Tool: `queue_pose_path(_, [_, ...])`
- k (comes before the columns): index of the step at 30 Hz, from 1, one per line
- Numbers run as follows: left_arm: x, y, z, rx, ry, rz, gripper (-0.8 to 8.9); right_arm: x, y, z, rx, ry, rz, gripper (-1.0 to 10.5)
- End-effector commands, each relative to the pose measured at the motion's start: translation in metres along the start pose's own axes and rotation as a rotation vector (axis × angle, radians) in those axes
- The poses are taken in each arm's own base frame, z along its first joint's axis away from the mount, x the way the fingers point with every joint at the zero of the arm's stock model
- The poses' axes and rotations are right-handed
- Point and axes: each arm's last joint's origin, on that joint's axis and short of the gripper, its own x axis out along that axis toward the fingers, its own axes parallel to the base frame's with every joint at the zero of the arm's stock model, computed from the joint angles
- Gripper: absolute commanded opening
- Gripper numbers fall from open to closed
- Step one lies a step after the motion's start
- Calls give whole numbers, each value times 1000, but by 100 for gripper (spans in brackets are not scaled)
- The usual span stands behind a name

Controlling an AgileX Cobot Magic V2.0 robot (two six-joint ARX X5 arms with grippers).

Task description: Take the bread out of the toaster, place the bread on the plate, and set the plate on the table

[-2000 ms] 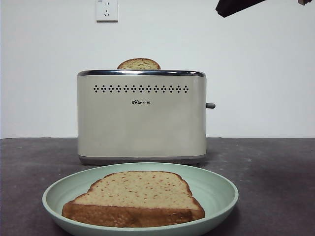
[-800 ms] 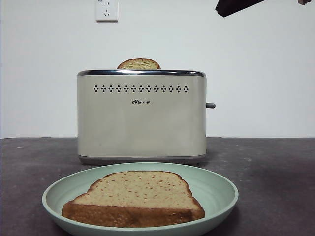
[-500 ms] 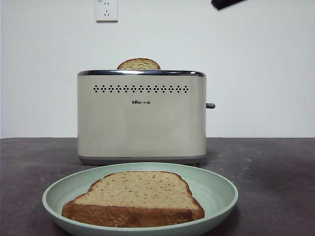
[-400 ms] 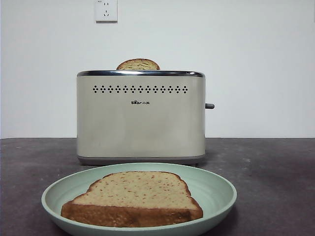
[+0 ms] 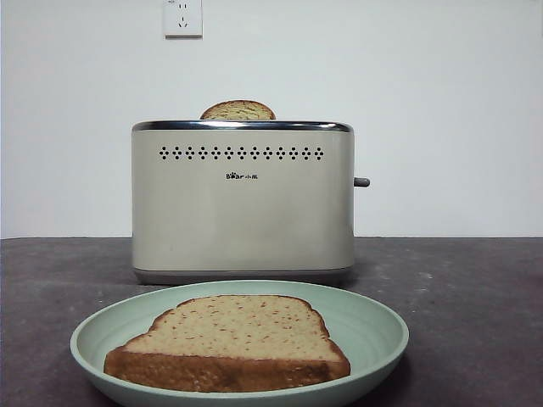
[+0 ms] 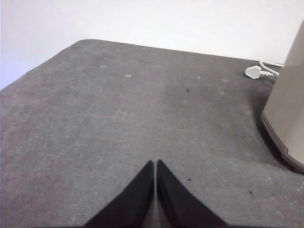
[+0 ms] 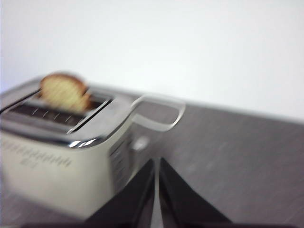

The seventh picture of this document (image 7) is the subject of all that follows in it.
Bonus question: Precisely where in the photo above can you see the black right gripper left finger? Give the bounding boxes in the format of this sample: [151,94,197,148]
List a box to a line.
[84,158,156,228]

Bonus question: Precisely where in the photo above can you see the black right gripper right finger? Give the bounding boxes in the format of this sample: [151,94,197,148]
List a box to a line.
[158,157,233,228]

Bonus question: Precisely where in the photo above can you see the cream two-slot toaster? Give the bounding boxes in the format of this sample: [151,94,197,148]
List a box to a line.
[0,75,135,220]

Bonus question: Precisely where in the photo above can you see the small dark bread slice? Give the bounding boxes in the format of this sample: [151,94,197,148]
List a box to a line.
[38,72,93,113]

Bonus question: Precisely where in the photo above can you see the white power cable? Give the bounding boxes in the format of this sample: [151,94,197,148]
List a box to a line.
[130,94,186,133]

